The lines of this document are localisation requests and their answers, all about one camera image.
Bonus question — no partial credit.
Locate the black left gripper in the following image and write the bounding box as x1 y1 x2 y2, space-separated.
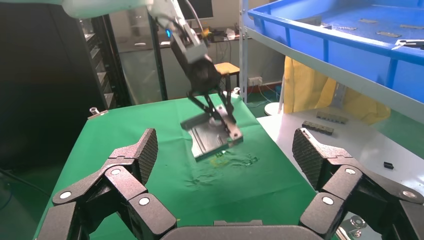
187 54 243 141

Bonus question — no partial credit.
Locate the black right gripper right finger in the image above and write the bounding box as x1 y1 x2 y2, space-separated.
291 127 424 240

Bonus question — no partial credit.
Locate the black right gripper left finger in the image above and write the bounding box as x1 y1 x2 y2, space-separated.
34 127 178 240

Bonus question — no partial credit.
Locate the grey sheet metal bracket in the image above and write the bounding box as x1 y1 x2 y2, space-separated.
180 104 245 163
393 38 424 51
297 14 333 28

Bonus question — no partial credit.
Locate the wooden top stool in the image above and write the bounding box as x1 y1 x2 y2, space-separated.
214 61 241 99

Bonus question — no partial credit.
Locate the round white stand base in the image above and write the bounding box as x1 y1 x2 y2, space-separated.
263 101 283 117

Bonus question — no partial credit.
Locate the small grey metal strip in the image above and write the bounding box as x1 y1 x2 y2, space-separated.
301 120 335 136
315 111 349 125

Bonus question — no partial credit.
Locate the green table cloth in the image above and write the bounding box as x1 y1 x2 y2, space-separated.
33 93 320 240

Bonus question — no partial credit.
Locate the black vertical pole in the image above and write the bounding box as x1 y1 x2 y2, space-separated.
147 13 169 102

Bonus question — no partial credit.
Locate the yellow plastic bag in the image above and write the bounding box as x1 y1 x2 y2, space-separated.
283 55 392 126

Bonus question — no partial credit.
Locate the white metal shelf board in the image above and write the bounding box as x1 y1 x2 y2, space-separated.
246 26 424 125

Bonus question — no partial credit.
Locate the dark computer monitor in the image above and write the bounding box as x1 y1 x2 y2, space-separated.
176 0 215 21

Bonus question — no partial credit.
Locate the black storage rack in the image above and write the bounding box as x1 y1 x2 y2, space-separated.
77 14 132 111

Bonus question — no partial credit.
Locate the blue plastic tray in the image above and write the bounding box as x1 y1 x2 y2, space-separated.
247 0 424 104

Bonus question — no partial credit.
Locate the white shelf upright post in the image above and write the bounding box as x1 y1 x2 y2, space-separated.
238 0 250 104

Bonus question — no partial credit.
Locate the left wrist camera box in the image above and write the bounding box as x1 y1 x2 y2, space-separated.
168 19 210 65

